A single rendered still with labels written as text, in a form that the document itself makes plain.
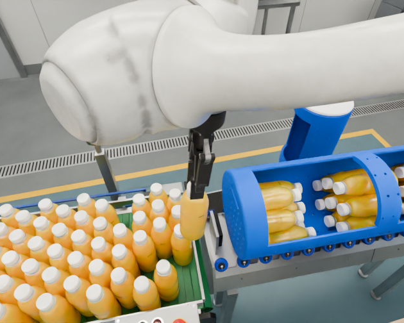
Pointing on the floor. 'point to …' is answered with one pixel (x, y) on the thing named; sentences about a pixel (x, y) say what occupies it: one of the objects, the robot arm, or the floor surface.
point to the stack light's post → (106, 171)
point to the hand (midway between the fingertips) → (195, 180)
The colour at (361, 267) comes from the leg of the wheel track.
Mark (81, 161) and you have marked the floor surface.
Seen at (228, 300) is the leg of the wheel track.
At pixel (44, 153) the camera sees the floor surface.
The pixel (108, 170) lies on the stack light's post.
